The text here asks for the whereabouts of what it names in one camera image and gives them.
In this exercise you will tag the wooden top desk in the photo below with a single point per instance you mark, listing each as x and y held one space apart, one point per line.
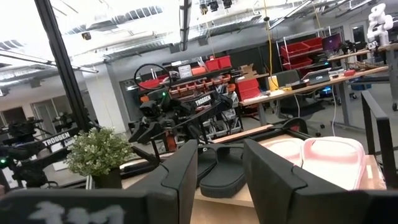
311 88

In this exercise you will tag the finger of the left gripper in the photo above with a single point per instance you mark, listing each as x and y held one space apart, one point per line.
137 133
154 130

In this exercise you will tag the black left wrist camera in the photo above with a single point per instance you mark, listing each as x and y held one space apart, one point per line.
150 109

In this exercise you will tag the neighbouring black robot arm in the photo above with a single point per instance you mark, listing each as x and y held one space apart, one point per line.
37 149

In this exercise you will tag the purple monitor screen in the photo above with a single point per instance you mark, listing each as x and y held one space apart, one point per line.
331 42

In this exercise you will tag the orange small parts drawers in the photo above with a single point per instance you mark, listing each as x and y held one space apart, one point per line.
199 84

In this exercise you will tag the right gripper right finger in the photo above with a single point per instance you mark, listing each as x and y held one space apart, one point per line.
270 183

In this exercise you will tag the yellow container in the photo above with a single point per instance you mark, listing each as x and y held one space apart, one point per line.
273 83

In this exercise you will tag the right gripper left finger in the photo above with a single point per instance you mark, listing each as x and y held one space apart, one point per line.
180 174

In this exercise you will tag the rack with red bins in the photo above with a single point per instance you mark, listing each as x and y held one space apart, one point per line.
300 51

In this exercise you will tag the small green potted plant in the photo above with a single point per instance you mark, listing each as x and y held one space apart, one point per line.
96 149

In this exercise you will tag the black rubber slide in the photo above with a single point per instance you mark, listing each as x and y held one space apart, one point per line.
224 177
205 161

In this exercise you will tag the white robot figure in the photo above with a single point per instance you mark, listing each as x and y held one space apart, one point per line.
379 21

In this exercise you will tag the black office chair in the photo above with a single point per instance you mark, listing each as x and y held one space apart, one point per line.
298 102

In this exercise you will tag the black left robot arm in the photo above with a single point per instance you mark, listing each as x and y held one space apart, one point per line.
186 109

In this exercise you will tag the grey laptop on desk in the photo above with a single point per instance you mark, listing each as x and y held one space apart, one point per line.
317 77

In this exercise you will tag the pink rubber slide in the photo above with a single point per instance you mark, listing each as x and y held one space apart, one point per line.
334 168
284 152

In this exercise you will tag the large red storage bin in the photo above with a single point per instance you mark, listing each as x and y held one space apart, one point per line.
248 90

